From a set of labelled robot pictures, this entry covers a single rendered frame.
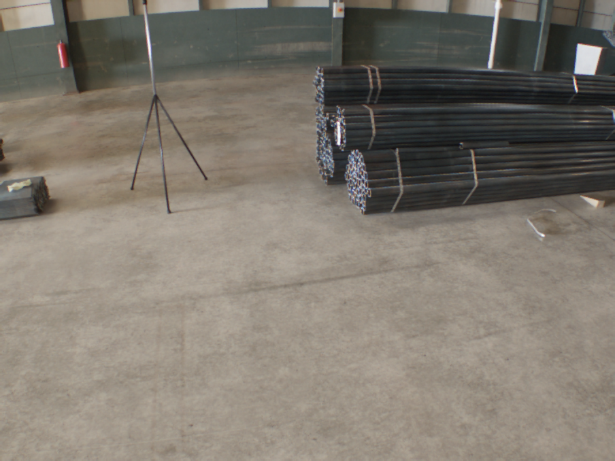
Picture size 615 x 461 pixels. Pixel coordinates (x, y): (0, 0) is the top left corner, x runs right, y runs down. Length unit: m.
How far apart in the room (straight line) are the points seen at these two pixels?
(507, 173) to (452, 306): 1.50
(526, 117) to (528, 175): 0.49
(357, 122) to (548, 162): 1.77
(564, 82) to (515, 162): 1.27
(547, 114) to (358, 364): 2.74
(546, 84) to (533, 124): 0.75
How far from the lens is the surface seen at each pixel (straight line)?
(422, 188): 3.16
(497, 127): 3.54
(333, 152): 3.52
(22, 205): 3.97
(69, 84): 10.17
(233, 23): 9.83
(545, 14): 13.05
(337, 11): 9.89
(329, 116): 3.40
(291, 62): 10.07
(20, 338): 2.61
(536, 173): 3.82
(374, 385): 1.97
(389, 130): 3.06
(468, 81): 3.88
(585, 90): 4.84
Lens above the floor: 1.51
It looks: 30 degrees down
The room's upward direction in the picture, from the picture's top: straight up
